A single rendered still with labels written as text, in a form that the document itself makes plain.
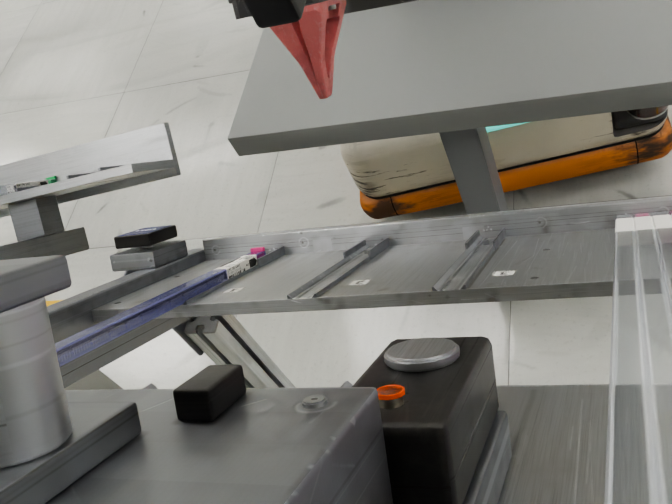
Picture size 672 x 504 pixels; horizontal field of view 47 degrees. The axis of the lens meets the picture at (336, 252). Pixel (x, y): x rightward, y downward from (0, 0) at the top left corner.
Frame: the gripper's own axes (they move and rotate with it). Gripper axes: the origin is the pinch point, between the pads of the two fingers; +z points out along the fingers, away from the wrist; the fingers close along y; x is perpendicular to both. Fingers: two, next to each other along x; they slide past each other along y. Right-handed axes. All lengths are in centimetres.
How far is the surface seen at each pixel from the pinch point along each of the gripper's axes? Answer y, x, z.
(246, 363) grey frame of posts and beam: -21.7, 13.0, 32.2
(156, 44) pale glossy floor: -113, 166, 0
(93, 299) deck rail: -19.9, -10.8, 12.4
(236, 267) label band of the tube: -11.0, -2.0, 14.1
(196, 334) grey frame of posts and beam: -24.2, 8.5, 25.8
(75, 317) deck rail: -19.9, -13.4, 12.7
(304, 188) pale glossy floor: -49, 108, 38
